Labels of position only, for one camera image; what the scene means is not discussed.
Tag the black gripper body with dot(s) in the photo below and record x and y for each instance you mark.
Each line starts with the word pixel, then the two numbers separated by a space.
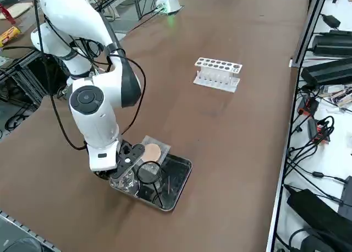
pixel 134 150

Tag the glass alcohol lamp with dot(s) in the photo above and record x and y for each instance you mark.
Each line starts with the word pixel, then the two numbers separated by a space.
pixel 127 183

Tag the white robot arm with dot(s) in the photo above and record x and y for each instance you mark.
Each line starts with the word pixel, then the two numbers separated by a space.
pixel 169 0
pixel 90 111

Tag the stainless steel tray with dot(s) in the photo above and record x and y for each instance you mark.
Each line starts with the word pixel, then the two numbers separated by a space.
pixel 176 180

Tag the white test tube rack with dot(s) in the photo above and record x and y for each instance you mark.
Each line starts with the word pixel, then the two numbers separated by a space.
pixel 217 70

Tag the yellow snack packet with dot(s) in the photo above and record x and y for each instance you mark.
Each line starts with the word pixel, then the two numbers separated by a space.
pixel 9 36

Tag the black and orange adapter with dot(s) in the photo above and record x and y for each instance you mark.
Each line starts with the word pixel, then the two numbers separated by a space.
pixel 309 104
pixel 316 129

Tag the wooden board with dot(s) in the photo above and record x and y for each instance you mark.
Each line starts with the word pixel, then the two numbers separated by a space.
pixel 17 10

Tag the large dark power adapter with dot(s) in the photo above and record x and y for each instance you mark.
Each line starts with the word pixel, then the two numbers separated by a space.
pixel 327 71

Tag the black ribbed power adapter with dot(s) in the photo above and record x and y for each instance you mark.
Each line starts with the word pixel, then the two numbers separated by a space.
pixel 332 45

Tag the small black power adapter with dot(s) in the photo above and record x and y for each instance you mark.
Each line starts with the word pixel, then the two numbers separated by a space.
pixel 331 21

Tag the aluminium camera post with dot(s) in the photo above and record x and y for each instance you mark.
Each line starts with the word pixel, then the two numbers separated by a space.
pixel 310 23

